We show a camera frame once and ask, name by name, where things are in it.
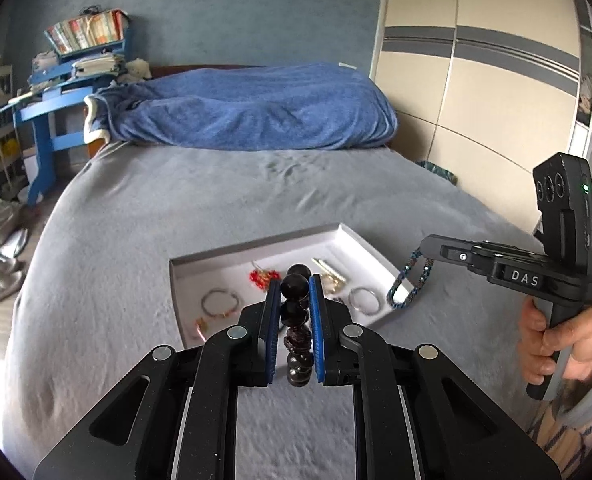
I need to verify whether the grey bed cover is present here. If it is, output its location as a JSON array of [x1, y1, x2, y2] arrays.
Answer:
[[0, 140, 552, 480]]

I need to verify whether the person's right forearm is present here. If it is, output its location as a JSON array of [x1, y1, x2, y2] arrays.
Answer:
[[523, 320, 592, 480]]

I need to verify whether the blue blanket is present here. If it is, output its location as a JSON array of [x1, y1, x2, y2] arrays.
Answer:
[[83, 62, 397, 151]]

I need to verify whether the row of books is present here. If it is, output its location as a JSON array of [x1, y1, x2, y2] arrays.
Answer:
[[44, 9, 129, 56]]

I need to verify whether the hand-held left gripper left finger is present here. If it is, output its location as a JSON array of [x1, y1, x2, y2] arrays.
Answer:
[[33, 277, 283, 480]]

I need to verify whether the blue wooden desk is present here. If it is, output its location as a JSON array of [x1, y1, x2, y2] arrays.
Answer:
[[0, 30, 131, 206]]

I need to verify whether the cream sliding wardrobe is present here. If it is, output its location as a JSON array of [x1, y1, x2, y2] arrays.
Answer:
[[368, 0, 592, 236]]

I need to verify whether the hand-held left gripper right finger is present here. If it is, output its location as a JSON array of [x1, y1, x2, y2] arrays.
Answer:
[[308, 274, 562, 480]]

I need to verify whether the stack of papers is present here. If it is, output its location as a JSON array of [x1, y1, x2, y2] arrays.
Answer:
[[70, 52, 126, 81]]

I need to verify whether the grey shallow cardboard box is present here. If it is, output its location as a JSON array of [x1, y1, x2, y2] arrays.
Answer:
[[169, 222, 401, 348]]

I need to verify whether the white plush toy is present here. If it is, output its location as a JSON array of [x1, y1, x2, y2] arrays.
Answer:
[[118, 58, 153, 83]]

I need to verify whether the person's right hand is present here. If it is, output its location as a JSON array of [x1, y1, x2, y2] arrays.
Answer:
[[518, 295, 592, 385]]

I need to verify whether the thin silver bracelet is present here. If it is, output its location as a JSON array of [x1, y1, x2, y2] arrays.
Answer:
[[201, 287, 240, 317]]

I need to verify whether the dark wooden bead bracelet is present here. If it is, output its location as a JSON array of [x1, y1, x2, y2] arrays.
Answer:
[[282, 262, 313, 388]]

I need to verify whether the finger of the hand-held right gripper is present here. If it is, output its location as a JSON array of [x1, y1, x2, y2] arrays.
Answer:
[[471, 240, 546, 260], [418, 234, 499, 277]]

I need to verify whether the white shelf rack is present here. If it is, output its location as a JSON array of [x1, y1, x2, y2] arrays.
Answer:
[[0, 57, 26, 196]]

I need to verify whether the teal patterned cloth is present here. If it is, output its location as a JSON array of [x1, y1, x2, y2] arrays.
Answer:
[[416, 160, 458, 185]]

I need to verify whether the blue bead bracelet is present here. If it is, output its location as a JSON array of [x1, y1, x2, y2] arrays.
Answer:
[[386, 250, 434, 308]]

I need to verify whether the red bead bracelet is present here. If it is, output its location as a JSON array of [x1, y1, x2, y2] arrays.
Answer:
[[248, 267, 281, 291]]

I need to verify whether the thick silver bangle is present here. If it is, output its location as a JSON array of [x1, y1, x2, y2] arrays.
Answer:
[[348, 286, 381, 315]]

